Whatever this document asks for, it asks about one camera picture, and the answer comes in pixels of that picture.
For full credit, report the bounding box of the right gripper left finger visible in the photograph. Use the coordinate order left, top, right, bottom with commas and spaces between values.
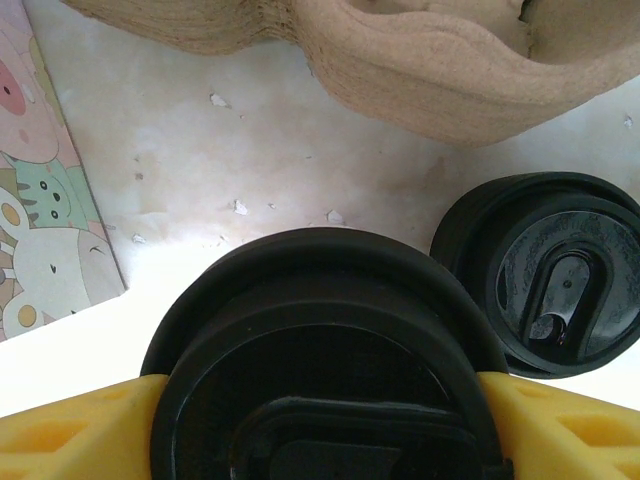
0, 374, 171, 480

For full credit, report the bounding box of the brown pulp cup carrier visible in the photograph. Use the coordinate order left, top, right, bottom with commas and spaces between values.
279, 0, 640, 91
59, 0, 640, 150

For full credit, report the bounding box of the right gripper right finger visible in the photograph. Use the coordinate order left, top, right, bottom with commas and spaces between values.
477, 370, 640, 480

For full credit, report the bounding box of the cartoon print paper bag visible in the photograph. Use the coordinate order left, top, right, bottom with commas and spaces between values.
0, 0, 129, 344

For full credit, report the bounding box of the black plastic cup lid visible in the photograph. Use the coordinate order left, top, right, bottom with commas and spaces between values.
428, 172, 640, 381
139, 227, 514, 480

